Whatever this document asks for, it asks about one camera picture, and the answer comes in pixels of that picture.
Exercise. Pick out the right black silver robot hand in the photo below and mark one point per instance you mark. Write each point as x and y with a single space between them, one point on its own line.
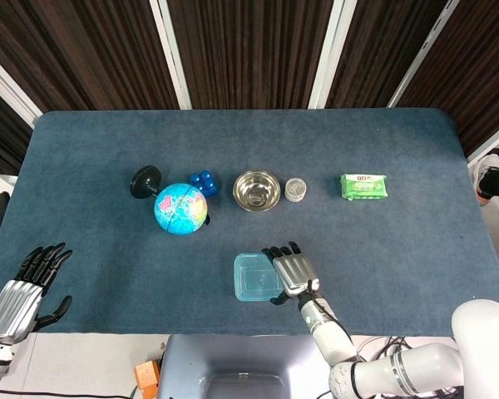
295 274

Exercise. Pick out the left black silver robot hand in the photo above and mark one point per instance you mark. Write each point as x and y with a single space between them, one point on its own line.
12 307

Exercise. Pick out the blue translucent plastic lid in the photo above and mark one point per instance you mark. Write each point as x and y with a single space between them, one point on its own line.
253 276

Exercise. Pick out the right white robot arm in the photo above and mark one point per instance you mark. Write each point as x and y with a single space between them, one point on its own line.
332 336

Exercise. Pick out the orange wooden block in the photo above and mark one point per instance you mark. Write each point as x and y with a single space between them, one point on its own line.
146 374

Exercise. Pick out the clear plastic food container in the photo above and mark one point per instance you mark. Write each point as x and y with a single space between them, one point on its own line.
258 277

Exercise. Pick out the small clear round jar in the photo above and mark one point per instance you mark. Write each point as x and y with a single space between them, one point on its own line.
295 190

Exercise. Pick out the stainless steel bowl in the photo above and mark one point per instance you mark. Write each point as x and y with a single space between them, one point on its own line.
256 191

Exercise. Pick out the grey robot torso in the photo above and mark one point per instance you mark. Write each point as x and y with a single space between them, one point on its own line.
241 361

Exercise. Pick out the green wet wipes pack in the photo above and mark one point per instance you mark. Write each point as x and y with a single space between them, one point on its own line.
364 187

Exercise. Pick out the blue toy building block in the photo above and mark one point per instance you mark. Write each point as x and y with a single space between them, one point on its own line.
204 182

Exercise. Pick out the globe with black stand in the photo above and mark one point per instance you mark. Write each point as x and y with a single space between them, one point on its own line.
181 208

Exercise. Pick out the blue fabric tablecloth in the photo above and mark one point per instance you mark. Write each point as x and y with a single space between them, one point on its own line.
149 270

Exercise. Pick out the white sneaker with black trouser leg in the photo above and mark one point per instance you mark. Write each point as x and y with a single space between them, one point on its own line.
488 178

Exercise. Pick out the white partition frame post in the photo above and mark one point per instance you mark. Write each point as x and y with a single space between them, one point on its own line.
172 58
492 147
424 54
8 87
330 58

